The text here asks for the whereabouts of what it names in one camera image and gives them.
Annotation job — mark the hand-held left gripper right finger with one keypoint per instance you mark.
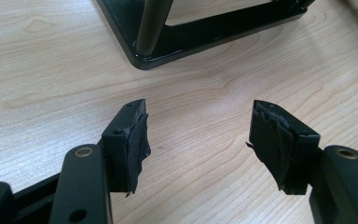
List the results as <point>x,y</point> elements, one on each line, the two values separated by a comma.
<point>286,149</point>

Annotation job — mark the red and black shoe rack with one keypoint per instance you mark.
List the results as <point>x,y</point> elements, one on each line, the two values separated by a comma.
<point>199,37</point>

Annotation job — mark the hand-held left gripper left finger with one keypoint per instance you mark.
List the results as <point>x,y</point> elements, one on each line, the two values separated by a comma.
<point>124,149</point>

